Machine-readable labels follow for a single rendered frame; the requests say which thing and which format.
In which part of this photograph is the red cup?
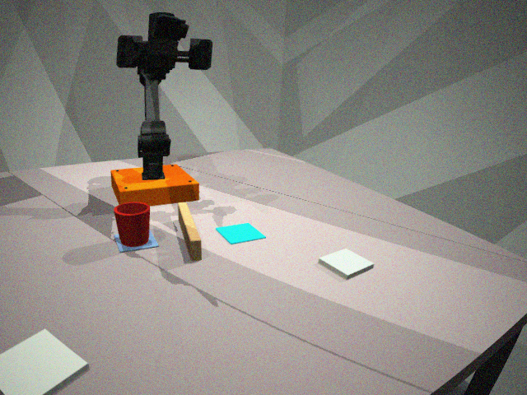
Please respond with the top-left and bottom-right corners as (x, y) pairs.
(114, 202), (150, 247)

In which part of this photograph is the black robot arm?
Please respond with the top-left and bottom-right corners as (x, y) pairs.
(138, 12), (189, 180)

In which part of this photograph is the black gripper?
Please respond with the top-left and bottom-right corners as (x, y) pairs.
(116, 35), (212, 70)

